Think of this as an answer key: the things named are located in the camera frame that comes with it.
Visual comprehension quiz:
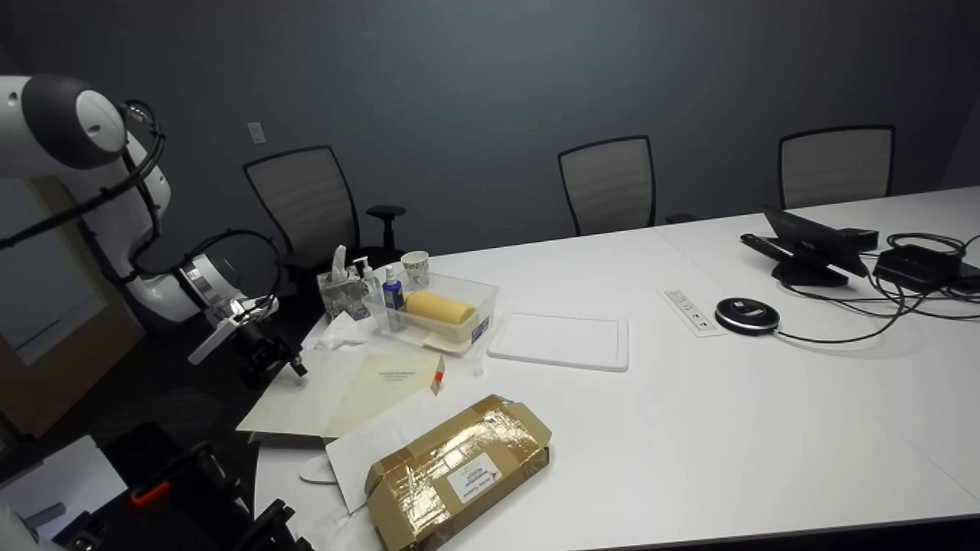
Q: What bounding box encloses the white cup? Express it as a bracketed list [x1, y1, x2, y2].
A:
[401, 251, 429, 286]

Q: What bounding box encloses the mesh office chair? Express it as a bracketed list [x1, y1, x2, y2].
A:
[779, 125, 893, 208]
[241, 143, 403, 267]
[557, 135, 656, 234]

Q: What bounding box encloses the white remote control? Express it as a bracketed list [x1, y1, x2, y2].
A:
[664, 289, 715, 337]

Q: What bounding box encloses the yellow sponge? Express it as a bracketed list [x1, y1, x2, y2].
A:
[403, 289, 473, 325]

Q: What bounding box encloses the black power adapter with cables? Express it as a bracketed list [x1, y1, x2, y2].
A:
[877, 233, 980, 295]

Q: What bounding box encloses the white paper sheet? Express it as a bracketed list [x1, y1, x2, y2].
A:
[323, 390, 475, 514]

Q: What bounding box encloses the black conference phone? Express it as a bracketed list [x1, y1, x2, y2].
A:
[740, 210, 871, 286]

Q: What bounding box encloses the clear plastic container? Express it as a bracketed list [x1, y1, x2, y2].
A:
[377, 270, 495, 354]

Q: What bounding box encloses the middle mesh office chair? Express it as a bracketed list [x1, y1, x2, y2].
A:
[557, 135, 656, 234]

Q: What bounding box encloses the white flat tray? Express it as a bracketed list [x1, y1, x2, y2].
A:
[487, 313, 629, 373]

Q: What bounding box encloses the left mesh office chair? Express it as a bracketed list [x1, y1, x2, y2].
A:
[241, 143, 403, 267]

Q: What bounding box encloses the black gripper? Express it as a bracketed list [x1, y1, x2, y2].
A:
[241, 325, 306, 385]

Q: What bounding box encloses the right mesh office chair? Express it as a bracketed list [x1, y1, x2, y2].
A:
[779, 125, 893, 208]

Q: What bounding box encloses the round black speakerphone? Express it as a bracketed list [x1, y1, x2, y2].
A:
[714, 297, 782, 337]

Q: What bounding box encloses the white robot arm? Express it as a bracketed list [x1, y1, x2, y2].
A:
[0, 73, 306, 385]

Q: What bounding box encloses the red pen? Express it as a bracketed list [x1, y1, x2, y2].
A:
[429, 358, 447, 394]

